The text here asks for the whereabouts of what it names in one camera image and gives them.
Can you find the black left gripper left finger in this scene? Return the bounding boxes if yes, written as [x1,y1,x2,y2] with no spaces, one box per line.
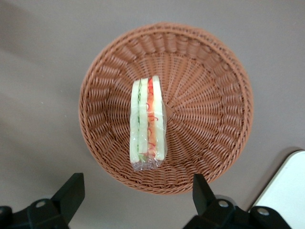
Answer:
[0,173,86,229]

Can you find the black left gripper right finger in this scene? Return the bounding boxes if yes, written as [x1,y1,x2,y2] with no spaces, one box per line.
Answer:
[184,174,293,229]

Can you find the plastic-wrapped triangle sandwich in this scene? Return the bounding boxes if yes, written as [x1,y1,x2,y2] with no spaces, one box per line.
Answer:
[129,75,167,173]

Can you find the round brown wicker basket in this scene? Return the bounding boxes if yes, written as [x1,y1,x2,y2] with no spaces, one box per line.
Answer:
[78,22,254,196]

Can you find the cream rectangular plastic tray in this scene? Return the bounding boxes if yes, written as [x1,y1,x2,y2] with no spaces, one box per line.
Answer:
[247,150,305,229]

